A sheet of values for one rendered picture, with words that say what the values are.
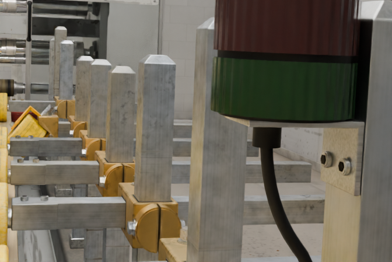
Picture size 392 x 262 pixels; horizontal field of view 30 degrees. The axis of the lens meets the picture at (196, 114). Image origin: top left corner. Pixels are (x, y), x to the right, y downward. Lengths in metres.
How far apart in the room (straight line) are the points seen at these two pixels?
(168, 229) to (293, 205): 0.18
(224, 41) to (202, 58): 0.26
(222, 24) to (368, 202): 0.09
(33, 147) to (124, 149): 0.31
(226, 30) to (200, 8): 9.18
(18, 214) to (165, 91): 0.21
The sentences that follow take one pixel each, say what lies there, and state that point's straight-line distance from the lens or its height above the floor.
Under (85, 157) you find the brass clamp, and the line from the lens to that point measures 1.28.
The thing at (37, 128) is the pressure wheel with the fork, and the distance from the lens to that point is 1.56.
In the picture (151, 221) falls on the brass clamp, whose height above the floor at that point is 0.96.
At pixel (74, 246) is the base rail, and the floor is 0.71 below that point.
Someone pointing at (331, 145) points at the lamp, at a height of 1.10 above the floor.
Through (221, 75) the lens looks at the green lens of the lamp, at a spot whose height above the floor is 1.13.
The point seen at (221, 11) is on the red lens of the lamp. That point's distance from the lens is 0.29.
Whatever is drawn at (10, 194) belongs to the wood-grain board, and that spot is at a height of 0.90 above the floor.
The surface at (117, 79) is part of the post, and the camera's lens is 1.03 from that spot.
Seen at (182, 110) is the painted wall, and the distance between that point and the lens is 9.45.
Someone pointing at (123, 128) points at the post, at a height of 1.02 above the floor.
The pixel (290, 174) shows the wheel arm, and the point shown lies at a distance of 1.17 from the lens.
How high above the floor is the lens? 1.15
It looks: 6 degrees down
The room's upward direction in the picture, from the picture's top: 3 degrees clockwise
